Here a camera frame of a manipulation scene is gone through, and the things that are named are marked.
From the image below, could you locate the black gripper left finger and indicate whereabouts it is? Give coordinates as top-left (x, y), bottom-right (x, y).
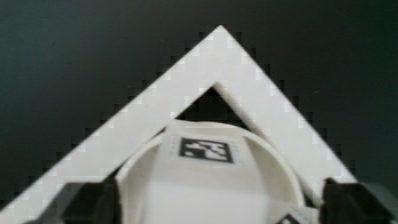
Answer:
top-left (25, 176), bottom-right (120, 224)

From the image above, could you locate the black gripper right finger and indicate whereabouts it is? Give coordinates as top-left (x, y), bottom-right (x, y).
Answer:
top-left (318, 178), bottom-right (396, 224)

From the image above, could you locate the white stool leg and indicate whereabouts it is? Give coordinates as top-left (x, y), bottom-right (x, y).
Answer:
top-left (120, 124), bottom-right (298, 224)

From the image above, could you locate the white round stool seat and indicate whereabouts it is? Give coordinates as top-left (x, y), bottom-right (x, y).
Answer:
top-left (113, 120), bottom-right (325, 224)

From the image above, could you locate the white front fence bar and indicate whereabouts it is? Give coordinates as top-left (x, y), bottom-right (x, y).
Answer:
top-left (0, 26), bottom-right (229, 224)

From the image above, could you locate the white fence bar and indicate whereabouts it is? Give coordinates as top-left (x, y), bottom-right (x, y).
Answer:
top-left (209, 25), bottom-right (357, 206)
top-left (0, 26), bottom-right (229, 224)

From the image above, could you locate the white right fence bar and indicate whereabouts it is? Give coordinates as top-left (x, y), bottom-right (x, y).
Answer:
top-left (209, 25), bottom-right (357, 206)

